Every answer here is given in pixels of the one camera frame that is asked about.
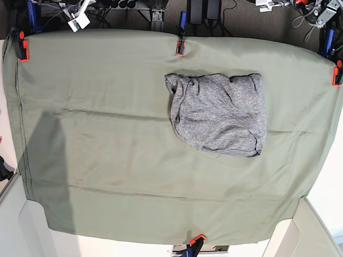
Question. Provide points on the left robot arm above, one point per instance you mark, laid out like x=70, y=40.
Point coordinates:
x=318, y=14

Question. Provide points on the top centre red clamp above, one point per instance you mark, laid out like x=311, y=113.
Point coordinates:
x=181, y=34

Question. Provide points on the right red black clamp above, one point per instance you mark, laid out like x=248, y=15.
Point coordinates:
x=337, y=74

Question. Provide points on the aluminium frame bracket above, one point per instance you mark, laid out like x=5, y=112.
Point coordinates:
x=157, y=20

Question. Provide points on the red black clamp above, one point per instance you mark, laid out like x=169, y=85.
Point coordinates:
x=337, y=74
x=20, y=44

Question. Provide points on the black power adapter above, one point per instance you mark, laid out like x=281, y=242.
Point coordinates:
x=199, y=10

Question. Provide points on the left red black clamp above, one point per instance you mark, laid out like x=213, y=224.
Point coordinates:
x=20, y=44

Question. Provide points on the grey heathered T-shirt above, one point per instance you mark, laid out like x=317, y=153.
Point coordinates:
x=220, y=114

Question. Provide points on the bottom red blue clamp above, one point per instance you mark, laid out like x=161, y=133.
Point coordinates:
x=194, y=246

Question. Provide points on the green table cloth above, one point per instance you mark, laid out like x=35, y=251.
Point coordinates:
x=90, y=122

